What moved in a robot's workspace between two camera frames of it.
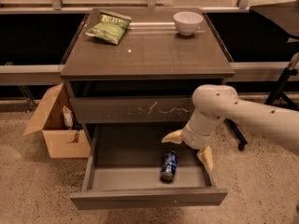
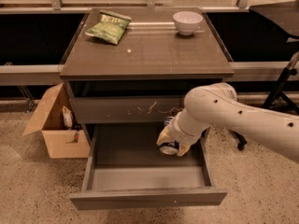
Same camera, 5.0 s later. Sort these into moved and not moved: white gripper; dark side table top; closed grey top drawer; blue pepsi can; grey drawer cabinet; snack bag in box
Moved: blue pepsi can; white gripper
Not moved: snack bag in box; dark side table top; closed grey top drawer; grey drawer cabinet
